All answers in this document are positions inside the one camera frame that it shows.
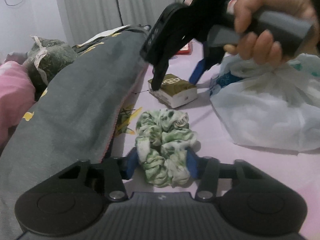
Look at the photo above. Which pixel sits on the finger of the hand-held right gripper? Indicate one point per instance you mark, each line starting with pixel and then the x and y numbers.
pixel 160 76
pixel 198 71

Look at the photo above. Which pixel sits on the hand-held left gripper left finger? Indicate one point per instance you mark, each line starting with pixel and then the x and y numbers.
pixel 131 165

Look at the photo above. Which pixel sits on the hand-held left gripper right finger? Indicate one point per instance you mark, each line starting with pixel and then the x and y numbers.
pixel 192 165

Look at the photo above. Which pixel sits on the olive green tissue pack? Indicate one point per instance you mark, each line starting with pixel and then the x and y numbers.
pixel 177 90

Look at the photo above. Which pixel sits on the green floral scrunchie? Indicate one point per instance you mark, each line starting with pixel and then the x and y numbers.
pixel 162 145

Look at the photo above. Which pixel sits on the person's right hand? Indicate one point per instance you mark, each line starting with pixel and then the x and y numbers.
pixel 275 0

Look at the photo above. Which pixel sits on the pink and red wipes pack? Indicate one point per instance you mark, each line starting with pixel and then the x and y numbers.
pixel 185 50

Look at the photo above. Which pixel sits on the pink printed bed sheet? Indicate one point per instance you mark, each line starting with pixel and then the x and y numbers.
pixel 225 155

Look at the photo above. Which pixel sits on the white cloth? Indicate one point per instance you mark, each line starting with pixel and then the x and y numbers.
pixel 100 36

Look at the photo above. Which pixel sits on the white plastic bag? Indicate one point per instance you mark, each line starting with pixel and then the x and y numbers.
pixel 262 110

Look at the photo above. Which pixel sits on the grey quilt with yellow print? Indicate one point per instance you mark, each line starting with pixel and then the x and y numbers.
pixel 75 105

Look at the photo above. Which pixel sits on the green floral pillow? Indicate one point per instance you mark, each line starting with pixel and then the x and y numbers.
pixel 55 57

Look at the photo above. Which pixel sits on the pink blanket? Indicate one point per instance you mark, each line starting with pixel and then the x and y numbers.
pixel 12 97

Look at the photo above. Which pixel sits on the lavender cloth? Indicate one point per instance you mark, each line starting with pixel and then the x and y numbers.
pixel 15 57

